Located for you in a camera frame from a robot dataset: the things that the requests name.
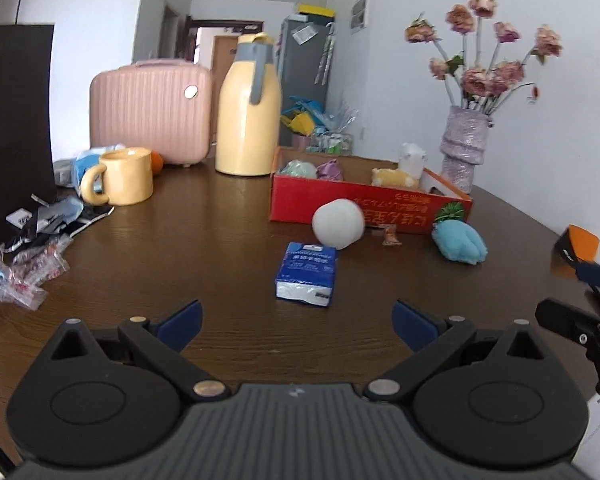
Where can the brown wooden door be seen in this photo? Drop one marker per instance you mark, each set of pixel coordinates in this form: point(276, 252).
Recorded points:
point(224, 60)

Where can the yellow blue paper wrap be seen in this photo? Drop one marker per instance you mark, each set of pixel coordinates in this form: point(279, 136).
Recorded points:
point(300, 121)

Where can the yellow box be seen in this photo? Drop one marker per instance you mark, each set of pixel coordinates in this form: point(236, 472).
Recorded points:
point(316, 10)

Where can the pink ribbed suitcase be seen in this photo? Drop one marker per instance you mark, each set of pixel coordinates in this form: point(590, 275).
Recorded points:
point(145, 110)

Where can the grey fridge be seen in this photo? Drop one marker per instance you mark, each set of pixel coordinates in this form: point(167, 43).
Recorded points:
point(300, 70)

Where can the purple plush toy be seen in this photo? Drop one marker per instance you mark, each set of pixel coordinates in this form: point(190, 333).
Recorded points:
point(330, 171)

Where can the orange wrapped candy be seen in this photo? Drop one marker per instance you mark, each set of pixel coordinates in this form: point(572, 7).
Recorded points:
point(391, 236)

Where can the yellow mug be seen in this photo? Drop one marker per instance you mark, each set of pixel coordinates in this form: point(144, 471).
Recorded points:
point(127, 175)

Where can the small red wall hook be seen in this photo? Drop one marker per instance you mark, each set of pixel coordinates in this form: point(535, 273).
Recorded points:
point(533, 92)

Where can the black paper bag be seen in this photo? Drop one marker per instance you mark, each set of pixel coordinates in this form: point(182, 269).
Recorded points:
point(15, 110)

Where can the purple glitter vase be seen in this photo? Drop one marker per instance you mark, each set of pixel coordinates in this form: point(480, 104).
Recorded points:
point(465, 150)

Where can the blue white packet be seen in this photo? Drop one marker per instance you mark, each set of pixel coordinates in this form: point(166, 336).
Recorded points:
point(82, 162)

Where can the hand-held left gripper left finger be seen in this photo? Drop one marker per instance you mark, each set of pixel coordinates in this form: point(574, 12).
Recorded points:
point(180, 322)

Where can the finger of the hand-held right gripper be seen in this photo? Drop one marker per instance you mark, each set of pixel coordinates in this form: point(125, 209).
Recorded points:
point(577, 247)
point(570, 320)

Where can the blue tissue packet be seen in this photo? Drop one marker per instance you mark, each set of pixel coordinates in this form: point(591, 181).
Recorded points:
point(305, 275)

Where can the black white flat packet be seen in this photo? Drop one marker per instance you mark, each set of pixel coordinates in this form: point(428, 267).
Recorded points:
point(80, 222)

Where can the blue plush toy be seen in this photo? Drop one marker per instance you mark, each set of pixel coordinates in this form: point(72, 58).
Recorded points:
point(457, 242)

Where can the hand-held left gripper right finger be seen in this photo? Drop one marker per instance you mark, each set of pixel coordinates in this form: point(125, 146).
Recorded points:
point(415, 322)

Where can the red cardboard box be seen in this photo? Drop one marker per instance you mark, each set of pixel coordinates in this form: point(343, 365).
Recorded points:
point(350, 202)

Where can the clear wrapped gift basket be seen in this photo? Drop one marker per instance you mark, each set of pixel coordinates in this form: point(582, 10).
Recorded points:
point(335, 137)

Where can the yellow thermos jug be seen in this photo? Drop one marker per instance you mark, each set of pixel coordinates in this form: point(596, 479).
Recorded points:
point(245, 125)

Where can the pile of clear candy packets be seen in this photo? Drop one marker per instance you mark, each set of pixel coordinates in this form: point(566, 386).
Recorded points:
point(25, 275)

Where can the dried pink flower bouquet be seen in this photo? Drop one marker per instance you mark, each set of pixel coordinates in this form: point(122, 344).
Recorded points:
point(480, 80)

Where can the orange fruit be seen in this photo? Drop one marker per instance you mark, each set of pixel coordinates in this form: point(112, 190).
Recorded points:
point(157, 162)

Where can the silver foil packet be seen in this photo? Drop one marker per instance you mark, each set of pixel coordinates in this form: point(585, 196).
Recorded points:
point(60, 212)

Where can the white plush ball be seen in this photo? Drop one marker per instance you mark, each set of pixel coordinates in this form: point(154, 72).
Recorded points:
point(337, 222)

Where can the white plush toy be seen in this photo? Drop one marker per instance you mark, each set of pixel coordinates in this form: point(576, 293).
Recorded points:
point(412, 160)

